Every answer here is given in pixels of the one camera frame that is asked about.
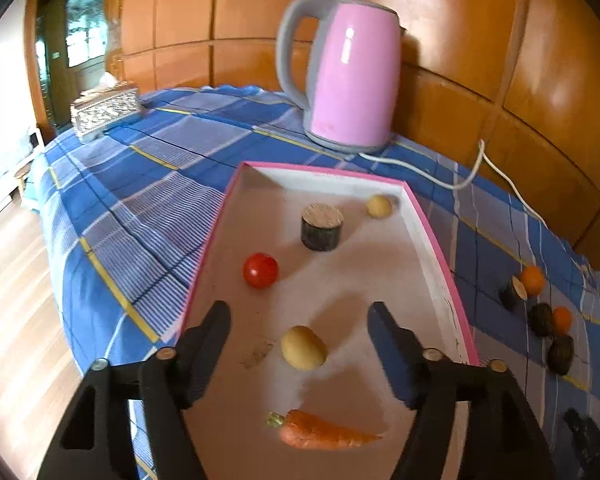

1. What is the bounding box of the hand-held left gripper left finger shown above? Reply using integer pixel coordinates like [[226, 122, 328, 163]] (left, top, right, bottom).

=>
[[36, 301, 232, 480]]

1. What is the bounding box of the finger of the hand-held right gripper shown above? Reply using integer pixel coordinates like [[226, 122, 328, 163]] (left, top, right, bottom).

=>
[[562, 408, 600, 480]]

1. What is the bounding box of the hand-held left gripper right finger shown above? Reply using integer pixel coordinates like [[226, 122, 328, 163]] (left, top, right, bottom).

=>
[[367, 301, 558, 480]]

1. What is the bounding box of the pink shallow box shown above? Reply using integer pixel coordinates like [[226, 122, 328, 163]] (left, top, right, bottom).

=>
[[177, 161, 481, 480]]

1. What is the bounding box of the large yellow potato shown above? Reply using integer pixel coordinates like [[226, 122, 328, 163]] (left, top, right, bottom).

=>
[[280, 325, 328, 371]]

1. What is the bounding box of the red tomato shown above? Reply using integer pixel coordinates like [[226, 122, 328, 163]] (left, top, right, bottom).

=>
[[243, 253, 279, 289]]

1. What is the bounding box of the orange carrot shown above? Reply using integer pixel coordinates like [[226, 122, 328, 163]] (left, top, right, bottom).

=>
[[266, 409, 384, 451]]

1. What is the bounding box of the small cut dark root chunk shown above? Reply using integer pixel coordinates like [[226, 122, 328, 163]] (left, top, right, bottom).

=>
[[498, 277, 528, 311]]

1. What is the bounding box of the large cut dark root chunk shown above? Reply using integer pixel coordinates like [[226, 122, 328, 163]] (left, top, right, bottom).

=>
[[300, 203, 345, 252]]

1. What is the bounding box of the small yellow potato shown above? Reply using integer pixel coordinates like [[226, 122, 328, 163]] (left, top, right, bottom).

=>
[[367, 195, 394, 219]]

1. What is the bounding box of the orange with stem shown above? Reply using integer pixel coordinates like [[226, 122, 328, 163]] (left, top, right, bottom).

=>
[[520, 266, 546, 296]]

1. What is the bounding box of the blue checked cloth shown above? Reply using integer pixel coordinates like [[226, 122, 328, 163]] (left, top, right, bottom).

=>
[[32, 85, 600, 480]]

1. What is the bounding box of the silver patterned tissue box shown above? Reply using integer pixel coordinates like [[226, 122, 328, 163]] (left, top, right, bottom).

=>
[[70, 80, 142, 143]]

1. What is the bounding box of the pink electric kettle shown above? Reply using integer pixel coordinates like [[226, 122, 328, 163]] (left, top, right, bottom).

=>
[[276, 0, 407, 154]]

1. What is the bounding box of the wooden panelled wardrobe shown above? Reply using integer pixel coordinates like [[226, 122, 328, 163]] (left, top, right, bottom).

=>
[[105, 0, 600, 271]]

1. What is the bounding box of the dark wooden glass door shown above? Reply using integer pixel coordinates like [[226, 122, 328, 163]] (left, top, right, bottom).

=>
[[32, 0, 113, 131]]

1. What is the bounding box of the white power cable with plug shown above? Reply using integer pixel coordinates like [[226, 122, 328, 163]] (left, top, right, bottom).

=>
[[355, 140, 551, 226]]

